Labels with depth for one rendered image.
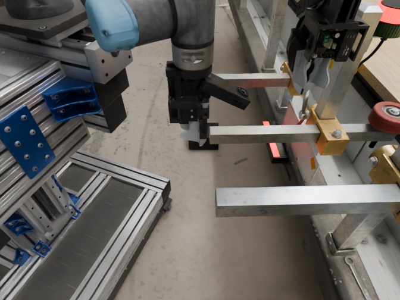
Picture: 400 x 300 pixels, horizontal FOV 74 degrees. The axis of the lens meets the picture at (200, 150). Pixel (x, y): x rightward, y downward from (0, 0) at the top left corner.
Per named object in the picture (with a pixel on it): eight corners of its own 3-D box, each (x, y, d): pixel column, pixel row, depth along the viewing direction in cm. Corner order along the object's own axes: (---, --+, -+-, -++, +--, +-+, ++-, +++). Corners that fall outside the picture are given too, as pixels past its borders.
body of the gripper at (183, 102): (171, 105, 60) (166, 54, 51) (209, 104, 60) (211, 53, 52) (170, 127, 55) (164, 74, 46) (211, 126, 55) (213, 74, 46)
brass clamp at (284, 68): (288, 96, 79) (292, 81, 75) (277, 72, 88) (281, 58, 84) (309, 96, 79) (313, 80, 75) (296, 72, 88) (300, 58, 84)
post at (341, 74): (293, 180, 79) (365, 7, 45) (290, 171, 82) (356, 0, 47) (305, 180, 79) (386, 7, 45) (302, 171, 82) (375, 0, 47)
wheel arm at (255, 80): (202, 90, 80) (202, 78, 77) (202, 84, 83) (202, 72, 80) (343, 88, 81) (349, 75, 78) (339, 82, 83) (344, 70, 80)
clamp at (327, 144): (319, 156, 61) (327, 140, 57) (302, 118, 70) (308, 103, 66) (344, 155, 61) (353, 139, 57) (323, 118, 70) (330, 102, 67)
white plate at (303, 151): (305, 190, 69) (318, 165, 61) (281, 125, 87) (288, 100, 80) (308, 190, 69) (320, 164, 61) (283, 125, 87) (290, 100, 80)
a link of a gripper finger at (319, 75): (308, 108, 48) (325, 60, 41) (298, 90, 52) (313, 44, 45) (325, 108, 48) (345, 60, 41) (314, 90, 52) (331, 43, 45)
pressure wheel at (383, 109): (362, 158, 63) (387, 121, 55) (348, 136, 69) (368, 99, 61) (395, 158, 63) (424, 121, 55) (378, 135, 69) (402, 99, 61)
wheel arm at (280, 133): (209, 147, 62) (210, 134, 59) (209, 137, 65) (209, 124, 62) (390, 143, 63) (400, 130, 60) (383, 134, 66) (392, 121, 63)
